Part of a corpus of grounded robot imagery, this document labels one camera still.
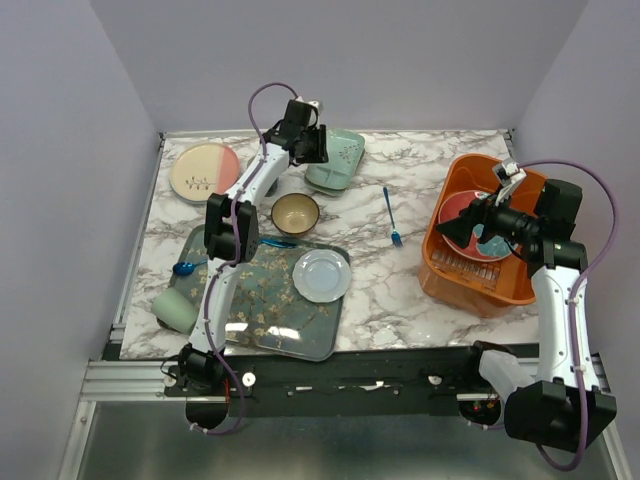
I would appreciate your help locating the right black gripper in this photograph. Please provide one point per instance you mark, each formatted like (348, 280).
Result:
(460, 228)

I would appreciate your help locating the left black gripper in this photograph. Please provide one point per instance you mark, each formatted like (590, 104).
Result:
(319, 153)

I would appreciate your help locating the red plate teal flower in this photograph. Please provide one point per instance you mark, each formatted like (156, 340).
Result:
(493, 250)

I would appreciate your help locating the pink and cream plate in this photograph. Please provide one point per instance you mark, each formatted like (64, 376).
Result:
(202, 170)

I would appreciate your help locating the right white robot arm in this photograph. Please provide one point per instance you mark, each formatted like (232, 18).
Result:
(562, 405)

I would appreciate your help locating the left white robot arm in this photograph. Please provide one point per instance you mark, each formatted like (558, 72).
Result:
(231, 234)

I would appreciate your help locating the orange plastic bin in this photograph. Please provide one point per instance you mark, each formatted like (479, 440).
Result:
(485, 289)

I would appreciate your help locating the upper mint rectangular dish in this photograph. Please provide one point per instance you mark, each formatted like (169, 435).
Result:
(345, 149)

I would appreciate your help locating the mint rectangular dish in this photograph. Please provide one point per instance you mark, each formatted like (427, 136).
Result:
(345, 149)
(330, 191)

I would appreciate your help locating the lower mint rectangular dish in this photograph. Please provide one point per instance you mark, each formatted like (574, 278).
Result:
(330, 191)

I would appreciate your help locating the blue plastic fork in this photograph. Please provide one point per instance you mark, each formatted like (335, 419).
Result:
(395, 235)

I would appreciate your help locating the dark green mug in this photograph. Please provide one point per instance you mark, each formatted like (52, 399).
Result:
(272, 190)

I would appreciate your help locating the brown cream bowl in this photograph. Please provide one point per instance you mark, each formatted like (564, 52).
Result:
(295, 214)

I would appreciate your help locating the light blue scalloped plate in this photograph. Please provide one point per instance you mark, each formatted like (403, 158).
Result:
(322, 276)

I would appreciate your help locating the floral blossom tray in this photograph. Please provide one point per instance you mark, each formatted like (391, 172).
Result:
(267, 313)

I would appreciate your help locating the blue metallic spoon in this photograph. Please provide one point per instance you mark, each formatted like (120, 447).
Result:
(186, 268)

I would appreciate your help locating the pale green cup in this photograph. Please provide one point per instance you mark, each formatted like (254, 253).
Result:
(175, 310)

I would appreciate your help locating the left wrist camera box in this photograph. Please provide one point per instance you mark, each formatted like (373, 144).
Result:
(315, 107)

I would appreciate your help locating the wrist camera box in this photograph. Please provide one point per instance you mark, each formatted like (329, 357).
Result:
(315, 107)
(510, 176)

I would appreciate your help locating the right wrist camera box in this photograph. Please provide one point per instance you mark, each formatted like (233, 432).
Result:
(510, 176)

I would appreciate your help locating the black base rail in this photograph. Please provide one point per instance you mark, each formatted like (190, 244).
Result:
(432, 381)

